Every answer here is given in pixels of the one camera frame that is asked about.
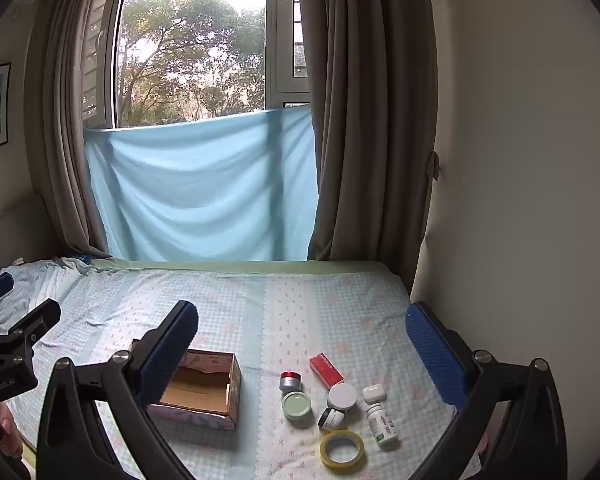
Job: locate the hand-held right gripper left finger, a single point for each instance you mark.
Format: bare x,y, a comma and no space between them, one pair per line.
170,350

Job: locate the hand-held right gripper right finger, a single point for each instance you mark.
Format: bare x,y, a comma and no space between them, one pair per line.
435,355

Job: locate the cardboard box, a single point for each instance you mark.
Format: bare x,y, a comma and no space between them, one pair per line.
205,390

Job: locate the white earbuds case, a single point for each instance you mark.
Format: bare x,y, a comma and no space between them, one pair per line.
374,394

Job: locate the white pill bottle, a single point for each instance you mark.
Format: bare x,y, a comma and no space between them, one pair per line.
382,427

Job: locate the jar with white lid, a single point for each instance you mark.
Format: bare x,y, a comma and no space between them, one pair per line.
343,396

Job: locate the red rectangular box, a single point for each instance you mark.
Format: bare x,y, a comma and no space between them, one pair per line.
325,370

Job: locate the small dark bottle white label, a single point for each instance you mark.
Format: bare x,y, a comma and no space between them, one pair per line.
332,418

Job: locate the silver jar with red lid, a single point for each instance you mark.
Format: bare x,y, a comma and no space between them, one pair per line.
291,382

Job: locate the pale green jar lid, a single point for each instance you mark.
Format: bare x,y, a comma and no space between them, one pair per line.
297,404

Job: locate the yellow tape roll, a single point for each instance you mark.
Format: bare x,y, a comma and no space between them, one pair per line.
342,464

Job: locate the person's left hand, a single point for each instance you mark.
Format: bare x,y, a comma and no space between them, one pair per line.
10,432

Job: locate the green mattress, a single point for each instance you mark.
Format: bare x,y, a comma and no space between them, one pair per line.
230,266

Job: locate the blue checked floral bedsheet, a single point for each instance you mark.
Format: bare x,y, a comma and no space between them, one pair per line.
280,310

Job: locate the brown curtain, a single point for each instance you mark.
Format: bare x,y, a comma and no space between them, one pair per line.
60,160
370,135

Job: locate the light blue hanging cloth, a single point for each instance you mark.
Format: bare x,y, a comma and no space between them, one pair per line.
205,185

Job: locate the curtain tieback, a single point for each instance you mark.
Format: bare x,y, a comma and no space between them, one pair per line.
434,165

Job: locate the window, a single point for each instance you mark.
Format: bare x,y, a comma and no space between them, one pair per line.
190,50

